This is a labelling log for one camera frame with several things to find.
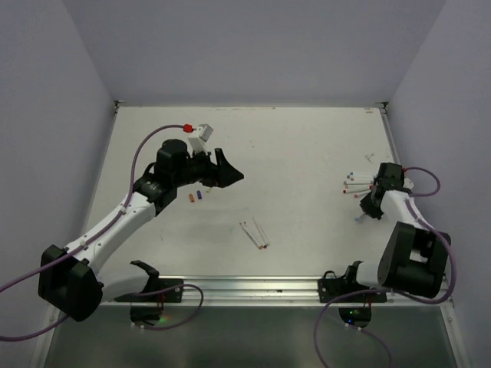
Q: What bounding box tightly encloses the yellow marker pen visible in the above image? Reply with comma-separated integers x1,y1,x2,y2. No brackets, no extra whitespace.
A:
252,218,270,248

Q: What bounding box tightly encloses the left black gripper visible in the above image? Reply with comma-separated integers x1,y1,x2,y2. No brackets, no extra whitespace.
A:
173,146,243,188

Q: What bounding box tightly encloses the right controller box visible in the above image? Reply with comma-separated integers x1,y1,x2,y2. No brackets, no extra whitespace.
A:
338,307,372,329

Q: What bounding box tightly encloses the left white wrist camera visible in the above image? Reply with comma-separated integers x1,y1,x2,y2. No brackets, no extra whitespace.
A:
188,124,213,153

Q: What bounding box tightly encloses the pink capped marker pen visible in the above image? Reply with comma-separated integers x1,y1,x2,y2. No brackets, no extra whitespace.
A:
347,175,374,182

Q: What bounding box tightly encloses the orange marker pen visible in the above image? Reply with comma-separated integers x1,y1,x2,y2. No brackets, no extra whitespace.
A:
239,222,263,249

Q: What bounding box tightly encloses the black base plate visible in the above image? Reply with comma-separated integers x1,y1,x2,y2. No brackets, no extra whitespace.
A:
115,278,183,304
317,271,387,304

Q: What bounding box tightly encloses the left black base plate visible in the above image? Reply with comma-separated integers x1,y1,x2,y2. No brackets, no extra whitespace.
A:
115,278,183,304

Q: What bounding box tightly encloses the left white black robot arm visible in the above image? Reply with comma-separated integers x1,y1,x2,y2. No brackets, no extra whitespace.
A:
38,139,244,322

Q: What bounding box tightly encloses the controller box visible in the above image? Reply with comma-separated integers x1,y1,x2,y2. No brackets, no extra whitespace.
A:
130,307,167,326
338,307,372,329

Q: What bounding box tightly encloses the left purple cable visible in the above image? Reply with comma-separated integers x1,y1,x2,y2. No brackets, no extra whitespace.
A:
0,123,204,343

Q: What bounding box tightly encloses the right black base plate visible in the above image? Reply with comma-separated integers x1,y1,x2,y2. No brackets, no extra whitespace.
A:
317,271,387,304

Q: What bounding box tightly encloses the left controller box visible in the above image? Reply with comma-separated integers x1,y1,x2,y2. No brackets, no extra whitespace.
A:
130,307,167,326

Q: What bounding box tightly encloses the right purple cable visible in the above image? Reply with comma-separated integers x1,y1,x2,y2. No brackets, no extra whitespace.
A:
312,166,458,368

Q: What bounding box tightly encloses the aluminium mounting rail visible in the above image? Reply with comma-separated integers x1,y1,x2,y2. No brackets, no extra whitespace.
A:
48,274,453,307

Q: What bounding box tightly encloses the purple cable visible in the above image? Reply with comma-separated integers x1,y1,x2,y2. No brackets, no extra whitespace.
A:
0,123,204,343
312,166,458,368

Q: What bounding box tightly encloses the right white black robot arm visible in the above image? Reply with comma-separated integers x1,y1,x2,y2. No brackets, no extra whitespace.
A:
341,163,453,304

